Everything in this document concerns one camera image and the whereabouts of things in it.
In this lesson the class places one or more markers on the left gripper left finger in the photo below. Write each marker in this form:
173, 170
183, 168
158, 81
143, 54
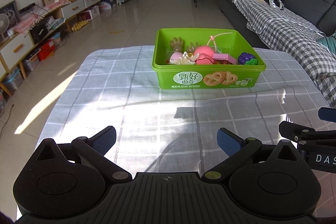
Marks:
92, 151

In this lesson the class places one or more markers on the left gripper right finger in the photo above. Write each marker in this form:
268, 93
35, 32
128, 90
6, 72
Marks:
241, 152

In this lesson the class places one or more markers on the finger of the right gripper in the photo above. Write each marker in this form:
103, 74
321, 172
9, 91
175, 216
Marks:
327, 114
293, 131

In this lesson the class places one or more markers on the purple toy grapes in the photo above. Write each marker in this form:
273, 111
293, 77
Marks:
247, 59

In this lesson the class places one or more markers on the pink toy box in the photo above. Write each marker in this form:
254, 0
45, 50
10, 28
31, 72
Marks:
224, 57

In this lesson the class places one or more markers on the pink toy egg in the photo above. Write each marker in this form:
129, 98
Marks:
175, 57

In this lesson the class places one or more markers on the brown toy hand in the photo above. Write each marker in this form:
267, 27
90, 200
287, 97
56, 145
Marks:
177, 44

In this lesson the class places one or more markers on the grey checked tablecloth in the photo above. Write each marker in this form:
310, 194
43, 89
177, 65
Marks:
176, 130

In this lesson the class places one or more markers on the teal patterned pillow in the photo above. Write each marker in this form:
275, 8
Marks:
329, 42

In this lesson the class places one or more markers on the checked sofa blanket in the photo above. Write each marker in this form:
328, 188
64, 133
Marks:
282, 30

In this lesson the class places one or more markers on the green plastic cookie box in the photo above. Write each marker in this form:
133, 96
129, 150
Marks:
204, 76

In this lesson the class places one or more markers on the red storage box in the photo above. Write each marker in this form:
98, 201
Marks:
46, 49

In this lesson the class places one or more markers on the grey fabric sofa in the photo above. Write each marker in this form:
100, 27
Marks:
319, 12

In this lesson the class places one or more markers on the white tv cabinet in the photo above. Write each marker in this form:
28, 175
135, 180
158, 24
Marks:
40, 24

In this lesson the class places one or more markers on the small white desk fan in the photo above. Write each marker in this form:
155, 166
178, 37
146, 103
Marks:
4, 25

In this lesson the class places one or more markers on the dark framed picture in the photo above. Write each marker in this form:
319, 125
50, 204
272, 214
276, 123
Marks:
12, 13

